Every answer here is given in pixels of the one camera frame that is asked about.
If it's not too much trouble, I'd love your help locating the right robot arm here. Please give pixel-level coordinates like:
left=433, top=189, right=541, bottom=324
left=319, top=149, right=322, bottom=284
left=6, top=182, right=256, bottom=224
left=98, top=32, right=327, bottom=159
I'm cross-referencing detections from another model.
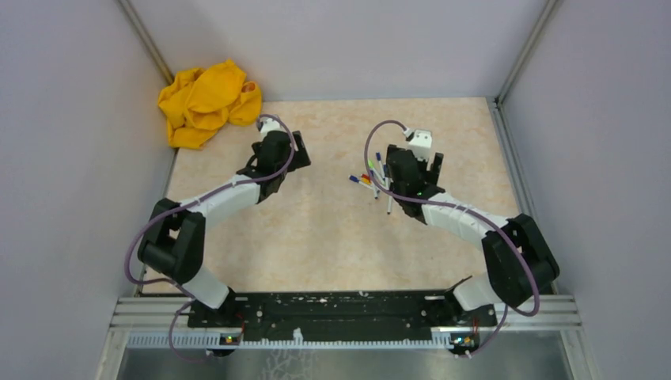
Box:
left=386, top=144, right=560, bottom=326

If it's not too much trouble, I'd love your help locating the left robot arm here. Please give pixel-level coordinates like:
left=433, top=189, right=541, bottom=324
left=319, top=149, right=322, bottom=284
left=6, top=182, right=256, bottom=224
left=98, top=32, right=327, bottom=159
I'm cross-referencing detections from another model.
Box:
left=137, top=131, right=311, bottom=328

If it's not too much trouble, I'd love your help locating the blue cap marker upper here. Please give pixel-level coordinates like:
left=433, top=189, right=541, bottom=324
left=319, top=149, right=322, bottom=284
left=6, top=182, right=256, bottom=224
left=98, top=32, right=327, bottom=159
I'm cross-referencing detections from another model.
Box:
left=375, top=152, right=386, bottom=179

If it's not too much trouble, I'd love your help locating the green cap marker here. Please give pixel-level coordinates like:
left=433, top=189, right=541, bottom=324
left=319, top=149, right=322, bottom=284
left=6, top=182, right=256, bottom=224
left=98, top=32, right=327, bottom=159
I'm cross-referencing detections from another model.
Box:
left=367, top=160, right=385, bottom=184

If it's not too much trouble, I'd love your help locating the yellow cap marker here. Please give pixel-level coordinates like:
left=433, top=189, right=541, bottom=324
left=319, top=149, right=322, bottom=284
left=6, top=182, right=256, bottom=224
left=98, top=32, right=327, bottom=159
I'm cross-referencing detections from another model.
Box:
left=360, top=180, right=385, bottom=190

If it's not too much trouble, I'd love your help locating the blue cap marker far left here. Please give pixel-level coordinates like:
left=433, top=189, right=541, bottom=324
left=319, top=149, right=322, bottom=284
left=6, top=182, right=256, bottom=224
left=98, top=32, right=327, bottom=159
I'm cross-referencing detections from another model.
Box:
left=349, top=176, right=373, bottom=189

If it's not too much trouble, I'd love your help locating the yellow crumpled cloth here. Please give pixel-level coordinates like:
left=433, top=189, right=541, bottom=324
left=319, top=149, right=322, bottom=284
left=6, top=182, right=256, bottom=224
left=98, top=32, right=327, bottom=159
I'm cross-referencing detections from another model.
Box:
left=157, top=59, right=263, bottom=150

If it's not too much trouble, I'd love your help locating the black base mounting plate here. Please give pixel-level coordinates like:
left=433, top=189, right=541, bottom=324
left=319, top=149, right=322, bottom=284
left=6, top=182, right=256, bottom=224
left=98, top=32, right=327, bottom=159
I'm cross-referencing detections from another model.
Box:
left=188, top=290, right=498, bottom=343

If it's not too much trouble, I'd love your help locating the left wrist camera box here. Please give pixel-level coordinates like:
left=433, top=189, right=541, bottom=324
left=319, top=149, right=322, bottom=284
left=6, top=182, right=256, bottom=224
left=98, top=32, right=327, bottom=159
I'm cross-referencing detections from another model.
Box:
left=256, top=117, right=284, bottom=139

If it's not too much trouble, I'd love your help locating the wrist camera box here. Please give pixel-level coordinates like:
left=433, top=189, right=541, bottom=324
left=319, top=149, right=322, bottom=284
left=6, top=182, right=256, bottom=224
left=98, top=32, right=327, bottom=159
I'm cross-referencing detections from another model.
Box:
left=404, top=129, right=433, bottom=162
left=256, top=117, right=284, bottom=139

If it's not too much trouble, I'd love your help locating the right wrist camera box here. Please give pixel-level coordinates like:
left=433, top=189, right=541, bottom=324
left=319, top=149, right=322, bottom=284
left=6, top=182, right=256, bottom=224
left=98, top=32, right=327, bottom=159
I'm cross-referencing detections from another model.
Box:
left=404, top=129, right=433, bottom=162

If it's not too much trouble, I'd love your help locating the aluminium front rail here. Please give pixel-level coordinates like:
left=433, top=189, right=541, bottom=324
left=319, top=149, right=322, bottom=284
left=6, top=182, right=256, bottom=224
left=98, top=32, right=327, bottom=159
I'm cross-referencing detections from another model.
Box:
left=109, top=291, right=582, bottom=351

